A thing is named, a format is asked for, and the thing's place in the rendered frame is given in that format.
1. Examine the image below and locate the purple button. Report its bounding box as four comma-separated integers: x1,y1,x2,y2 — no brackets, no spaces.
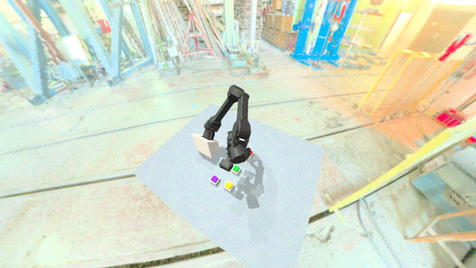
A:
209,175,221,186

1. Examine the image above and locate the green button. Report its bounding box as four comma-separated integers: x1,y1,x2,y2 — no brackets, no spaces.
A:
231,165,242,175

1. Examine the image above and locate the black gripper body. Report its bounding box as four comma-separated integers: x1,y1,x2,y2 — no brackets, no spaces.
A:
219,147,233,172

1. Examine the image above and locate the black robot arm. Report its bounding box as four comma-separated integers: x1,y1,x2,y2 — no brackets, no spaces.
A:
201,85,251,164

